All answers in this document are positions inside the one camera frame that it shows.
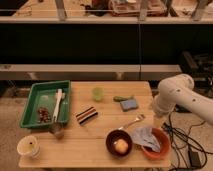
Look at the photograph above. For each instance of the blue sponge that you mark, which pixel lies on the blue sponge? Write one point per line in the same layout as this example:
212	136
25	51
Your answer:
129	104

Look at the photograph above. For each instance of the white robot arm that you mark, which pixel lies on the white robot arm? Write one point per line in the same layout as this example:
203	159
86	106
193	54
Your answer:
178	90

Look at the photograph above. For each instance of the green plastic cup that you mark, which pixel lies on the green plastic cup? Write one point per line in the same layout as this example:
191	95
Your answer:
97	94

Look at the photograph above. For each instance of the white paper cup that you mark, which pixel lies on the white paper cup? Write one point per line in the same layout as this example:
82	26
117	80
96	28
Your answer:
28	146

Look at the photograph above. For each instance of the green pickle toy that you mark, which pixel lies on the green pickle toy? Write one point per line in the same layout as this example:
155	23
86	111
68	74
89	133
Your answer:
119	98

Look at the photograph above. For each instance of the black red striped block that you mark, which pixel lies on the black red striped block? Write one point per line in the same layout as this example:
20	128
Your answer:
85	115

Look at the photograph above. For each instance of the metal fork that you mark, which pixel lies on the metal fork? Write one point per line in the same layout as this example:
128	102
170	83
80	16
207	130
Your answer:
137	119

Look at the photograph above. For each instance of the dark brown bowl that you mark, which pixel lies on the dark brown bowl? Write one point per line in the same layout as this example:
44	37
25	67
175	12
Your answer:
112	137

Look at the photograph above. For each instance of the green plastic tray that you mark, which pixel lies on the green plastic tray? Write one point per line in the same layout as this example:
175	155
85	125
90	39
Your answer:
43	96

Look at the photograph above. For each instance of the yellow round fruit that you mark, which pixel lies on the yellow round fruit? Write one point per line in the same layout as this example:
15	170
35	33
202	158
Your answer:
121	146

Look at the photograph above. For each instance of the grey blue cloth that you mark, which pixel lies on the grey blue cloth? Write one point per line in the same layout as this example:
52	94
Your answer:
143	136

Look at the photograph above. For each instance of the small glass jar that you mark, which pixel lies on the small glass jar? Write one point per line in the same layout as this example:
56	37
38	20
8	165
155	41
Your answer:
57	130

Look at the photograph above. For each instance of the brown bits in tray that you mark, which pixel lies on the brown bits in tray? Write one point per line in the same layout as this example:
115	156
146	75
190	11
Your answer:
44	115

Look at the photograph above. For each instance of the black equipment box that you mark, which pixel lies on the black equipment box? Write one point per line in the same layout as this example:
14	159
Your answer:
198	66

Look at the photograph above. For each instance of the black power adapter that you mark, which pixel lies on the black power adapter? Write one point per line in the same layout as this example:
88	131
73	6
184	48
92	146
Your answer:
194	159

